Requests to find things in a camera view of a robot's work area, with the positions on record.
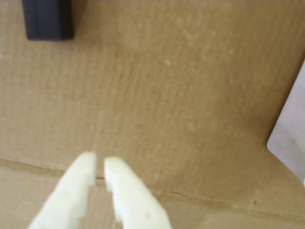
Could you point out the light grey plastic box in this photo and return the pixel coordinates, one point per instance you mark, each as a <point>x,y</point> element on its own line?
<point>290,133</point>

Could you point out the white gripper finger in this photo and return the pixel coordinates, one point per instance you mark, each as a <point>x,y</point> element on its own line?
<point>133,198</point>
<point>66,198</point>

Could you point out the black rectangular block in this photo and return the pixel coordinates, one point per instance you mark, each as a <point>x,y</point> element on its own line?
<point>47,19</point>

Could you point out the brown cardboard sheet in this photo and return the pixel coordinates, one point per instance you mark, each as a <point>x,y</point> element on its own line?
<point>166,95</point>

